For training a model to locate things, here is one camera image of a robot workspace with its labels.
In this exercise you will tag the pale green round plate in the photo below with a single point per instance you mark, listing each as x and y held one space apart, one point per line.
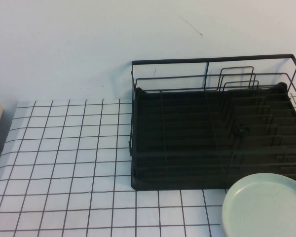
266 209

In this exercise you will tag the white round plate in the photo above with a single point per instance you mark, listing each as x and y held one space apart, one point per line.
223 230

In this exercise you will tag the white grid tablecloth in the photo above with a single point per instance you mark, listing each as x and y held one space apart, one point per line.
64 172

